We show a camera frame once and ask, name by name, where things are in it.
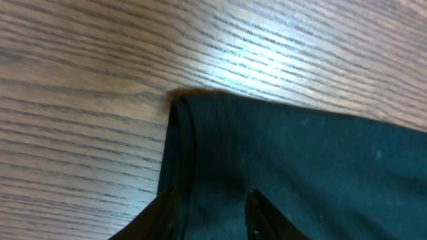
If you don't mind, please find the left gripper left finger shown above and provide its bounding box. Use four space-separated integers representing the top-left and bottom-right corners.
109 187 179 240

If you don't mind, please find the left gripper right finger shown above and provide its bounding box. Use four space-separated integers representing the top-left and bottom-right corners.
245 189 309 240

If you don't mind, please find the black t-shirt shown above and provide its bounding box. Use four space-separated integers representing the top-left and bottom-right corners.
159 93 426 239

